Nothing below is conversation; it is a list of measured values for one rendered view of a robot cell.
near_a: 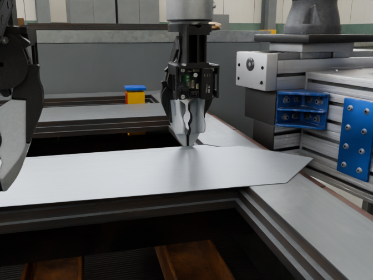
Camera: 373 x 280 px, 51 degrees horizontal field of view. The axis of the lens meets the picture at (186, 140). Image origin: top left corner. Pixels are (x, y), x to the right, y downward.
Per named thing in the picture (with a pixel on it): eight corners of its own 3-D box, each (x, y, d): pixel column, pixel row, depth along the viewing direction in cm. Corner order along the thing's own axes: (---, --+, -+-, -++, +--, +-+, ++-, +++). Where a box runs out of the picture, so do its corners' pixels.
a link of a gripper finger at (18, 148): (41, 172, 42) (34, 87, 40) (34, 193, 37) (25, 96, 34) (11, 174, 42) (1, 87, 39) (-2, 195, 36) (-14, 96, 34)
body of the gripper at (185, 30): (174, 104, 60) (173, 23, 57) (163, 95, 68) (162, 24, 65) (220, 102, 62) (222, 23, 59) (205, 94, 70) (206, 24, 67)
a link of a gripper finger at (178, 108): (176, 156, 65) (175, 101, 62) (169, 146, 70) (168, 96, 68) (194, 155, 65) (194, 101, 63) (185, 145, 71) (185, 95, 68)
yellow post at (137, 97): (130, 155, 119) (127, 93, 114) (128, 150, 124) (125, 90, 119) (146, 154, 120) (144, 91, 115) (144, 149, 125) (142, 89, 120)
